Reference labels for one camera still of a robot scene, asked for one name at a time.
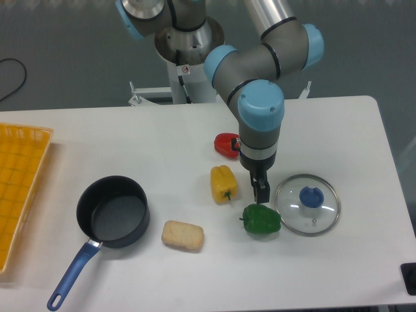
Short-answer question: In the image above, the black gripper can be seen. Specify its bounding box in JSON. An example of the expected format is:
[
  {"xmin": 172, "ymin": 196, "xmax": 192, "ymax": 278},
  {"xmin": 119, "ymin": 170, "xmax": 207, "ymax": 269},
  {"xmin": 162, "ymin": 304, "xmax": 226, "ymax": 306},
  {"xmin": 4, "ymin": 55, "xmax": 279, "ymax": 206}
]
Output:
[{"xmin": 240, "ymin": 153, "xmax": 276, "ymax": 203}]

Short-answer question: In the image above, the beige bread loaf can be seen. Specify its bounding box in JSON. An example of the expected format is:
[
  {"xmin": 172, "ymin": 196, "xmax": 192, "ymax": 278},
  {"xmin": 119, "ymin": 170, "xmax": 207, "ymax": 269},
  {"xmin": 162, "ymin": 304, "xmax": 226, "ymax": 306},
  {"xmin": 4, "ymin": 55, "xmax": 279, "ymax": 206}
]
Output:
[{"xmin": 161, "ymin": 220, "xmax": 204, "ymax": 250}]

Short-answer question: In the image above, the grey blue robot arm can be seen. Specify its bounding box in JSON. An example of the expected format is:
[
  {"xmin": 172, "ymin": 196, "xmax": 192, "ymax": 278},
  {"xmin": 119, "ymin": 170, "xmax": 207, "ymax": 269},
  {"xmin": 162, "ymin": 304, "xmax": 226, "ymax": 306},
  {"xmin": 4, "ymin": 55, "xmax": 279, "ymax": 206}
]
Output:
[{"xmin": 115, "ymin": 1, "xmax": 324, "ymax": 203}]

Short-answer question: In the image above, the green bell pepper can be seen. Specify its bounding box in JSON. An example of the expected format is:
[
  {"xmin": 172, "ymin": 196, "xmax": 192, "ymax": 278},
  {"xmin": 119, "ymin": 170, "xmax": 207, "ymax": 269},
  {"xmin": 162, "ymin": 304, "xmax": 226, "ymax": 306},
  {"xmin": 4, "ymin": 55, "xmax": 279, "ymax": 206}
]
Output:
[{"xmin": 239, "ymin": 203, "xmax": 281, "ymax": 235}]

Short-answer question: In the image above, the yellow bell pepper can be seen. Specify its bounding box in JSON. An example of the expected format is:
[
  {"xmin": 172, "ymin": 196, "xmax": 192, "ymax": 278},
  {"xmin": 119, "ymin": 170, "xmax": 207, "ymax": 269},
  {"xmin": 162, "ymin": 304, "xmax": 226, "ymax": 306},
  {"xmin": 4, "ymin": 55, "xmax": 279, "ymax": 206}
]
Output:
[{"xmin": 210, "ymin": 165, "xmax": 238, "ymax": 204}]

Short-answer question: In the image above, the glass lid blue knob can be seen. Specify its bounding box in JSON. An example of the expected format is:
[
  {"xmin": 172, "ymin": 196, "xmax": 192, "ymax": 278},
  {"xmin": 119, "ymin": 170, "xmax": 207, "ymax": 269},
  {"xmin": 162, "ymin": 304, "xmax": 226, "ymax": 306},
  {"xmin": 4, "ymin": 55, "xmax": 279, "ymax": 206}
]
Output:
[{"xmin": 274, "ymin": 174, "xmax": 341, "ymax": 237}]

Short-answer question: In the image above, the red bell pepper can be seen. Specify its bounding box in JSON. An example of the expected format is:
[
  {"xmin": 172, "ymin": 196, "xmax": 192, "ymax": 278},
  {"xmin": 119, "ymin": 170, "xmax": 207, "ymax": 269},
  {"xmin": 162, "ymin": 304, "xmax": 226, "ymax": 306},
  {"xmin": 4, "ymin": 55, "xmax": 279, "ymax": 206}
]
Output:
[{"xmin": 214, "ymin": 133, "xmax": 239, "ymax": 159}]

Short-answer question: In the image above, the black object table corner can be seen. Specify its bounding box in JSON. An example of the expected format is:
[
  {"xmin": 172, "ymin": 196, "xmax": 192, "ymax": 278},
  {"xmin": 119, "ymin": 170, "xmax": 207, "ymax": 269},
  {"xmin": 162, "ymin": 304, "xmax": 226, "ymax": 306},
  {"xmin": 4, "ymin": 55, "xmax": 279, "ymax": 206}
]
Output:
[{"xmin": 400, "ymin": 263, "xmax": 416, "ymax": 296}]

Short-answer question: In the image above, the yellow plastic basket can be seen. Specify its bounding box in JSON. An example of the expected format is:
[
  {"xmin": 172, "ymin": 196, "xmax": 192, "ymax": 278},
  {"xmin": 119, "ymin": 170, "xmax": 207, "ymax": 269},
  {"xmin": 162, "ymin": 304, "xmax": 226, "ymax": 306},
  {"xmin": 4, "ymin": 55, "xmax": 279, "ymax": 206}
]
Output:
[{"xmin": 1, "ymin": 123, "xmax": 53, "ymax": 273}]

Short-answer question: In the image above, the black saucepan blue handle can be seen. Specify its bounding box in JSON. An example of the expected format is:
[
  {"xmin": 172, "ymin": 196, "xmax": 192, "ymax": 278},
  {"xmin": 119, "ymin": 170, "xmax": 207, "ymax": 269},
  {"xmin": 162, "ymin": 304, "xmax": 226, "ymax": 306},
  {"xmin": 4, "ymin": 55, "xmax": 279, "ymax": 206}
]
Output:
[{"xmin": 47, "ymin": 175, "xmax": 150, "ymax": 311}]

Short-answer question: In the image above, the black cable on floor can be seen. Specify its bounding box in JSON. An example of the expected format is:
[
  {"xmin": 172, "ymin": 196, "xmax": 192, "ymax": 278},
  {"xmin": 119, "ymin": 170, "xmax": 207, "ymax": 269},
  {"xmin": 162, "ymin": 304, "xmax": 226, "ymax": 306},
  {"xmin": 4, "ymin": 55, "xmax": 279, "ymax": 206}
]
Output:
[{"xmin": 0, "ymin": 58, "xmax": 27, "ymax": 102}]

